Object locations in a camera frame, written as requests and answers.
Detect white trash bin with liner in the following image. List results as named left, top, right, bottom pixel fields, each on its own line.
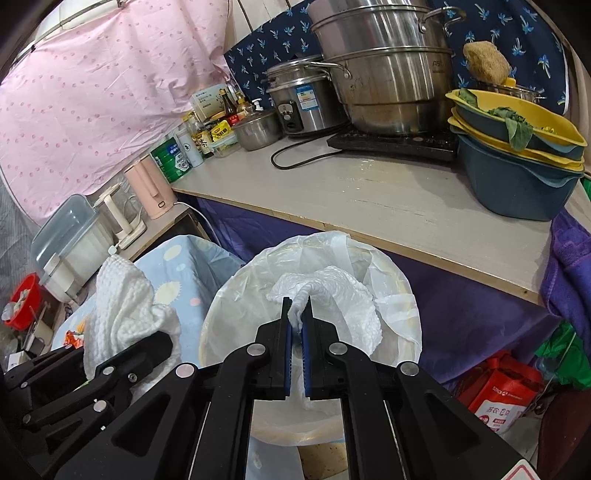
left=197, top=230, right=424, bottom=447

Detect orange plastic wrapper large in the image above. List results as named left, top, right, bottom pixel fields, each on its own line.
left=63, top=330, right=84, bottom=349

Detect red plastic basin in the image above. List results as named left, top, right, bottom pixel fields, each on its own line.
left=5, top=273, right=42, bottom=331

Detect red white shopping bag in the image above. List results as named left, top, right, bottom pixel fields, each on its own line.
left=456, top=350, right=544, bottom=435

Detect dish rack with blue lid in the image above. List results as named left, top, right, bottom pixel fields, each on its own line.
left=31, top=194, right=114, bottom=291

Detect white glass electric kettle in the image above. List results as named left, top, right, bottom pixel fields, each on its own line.
left=93, top=183, right=146, bottom=251

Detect green plastic bag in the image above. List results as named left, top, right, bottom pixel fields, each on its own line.
left=535, top=321, right=591, bottom=391

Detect pink electric kettle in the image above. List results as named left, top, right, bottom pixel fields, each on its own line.
left=123, top=155, right=176, bottom=220

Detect green can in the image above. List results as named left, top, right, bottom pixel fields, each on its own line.
left=150, top=138, right=192, bottom=184

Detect white bottle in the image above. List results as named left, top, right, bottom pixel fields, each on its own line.
left=175, top=126, right=204, bottom=168

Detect pink curtain cloth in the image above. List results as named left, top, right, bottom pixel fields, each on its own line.
left=1, top=1, right=229, bottom=223

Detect yellow seasoning packet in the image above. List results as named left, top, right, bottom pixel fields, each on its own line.
left=211, top=120, right=232, bottom=142

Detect black induction cooktop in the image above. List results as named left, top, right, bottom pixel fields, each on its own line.
left=327, top=130, right=458, bottom=165

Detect small stainless pot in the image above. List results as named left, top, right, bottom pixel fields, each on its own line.
left=232, top=110, right=283, bottom=151

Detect stacked teal yellow basins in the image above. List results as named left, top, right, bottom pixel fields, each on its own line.
left=446, top=88, right=588, bottom=222

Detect dark soy sauce bottle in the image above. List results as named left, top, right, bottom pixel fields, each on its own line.
left=219, top=89, right=239, bottom=126

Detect white tea box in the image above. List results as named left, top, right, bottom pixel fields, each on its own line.
left=189, top=83, right=226, bottom=122

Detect silver rice cooker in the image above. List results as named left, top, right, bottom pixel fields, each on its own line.
left=266, top=55, right=348, bottom=137

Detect navy patterned backsplash cloth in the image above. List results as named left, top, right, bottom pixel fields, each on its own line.
left=224, top=1, right=570, bottom=129

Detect large stainless steamer pot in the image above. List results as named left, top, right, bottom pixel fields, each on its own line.
left=308, top=0, right=467, bottom=135

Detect brown loofah sponge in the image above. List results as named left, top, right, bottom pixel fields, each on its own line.
left=463, top=41, right=511, bottom=85

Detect black power cable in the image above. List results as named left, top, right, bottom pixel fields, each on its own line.
left=269, top=134, right=346, bottom=171

